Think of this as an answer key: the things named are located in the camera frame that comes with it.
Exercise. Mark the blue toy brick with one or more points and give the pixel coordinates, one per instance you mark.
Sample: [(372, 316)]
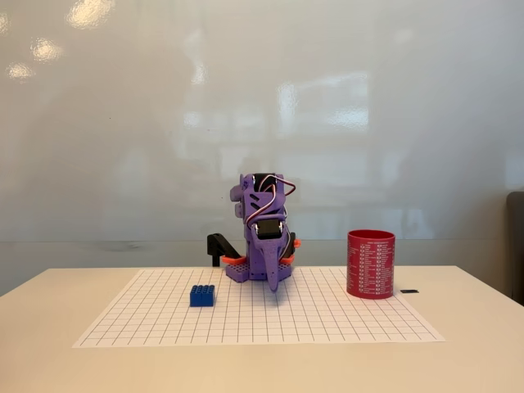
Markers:
[(201, 296)]

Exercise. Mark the red cup white print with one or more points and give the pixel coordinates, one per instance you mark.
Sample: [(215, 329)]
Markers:
[(370, 266)]

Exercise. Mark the small flat black piece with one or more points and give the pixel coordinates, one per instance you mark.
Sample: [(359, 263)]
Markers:
[(409, 291)]

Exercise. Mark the purple gripper black servo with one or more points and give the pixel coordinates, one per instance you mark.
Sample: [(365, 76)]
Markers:
[(268, 255)]

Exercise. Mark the white grid paper sheet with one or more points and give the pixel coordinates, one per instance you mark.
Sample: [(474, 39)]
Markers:
[(262, 319)]

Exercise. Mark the purple robot arm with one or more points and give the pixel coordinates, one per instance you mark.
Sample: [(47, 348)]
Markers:
[(254, 196)]

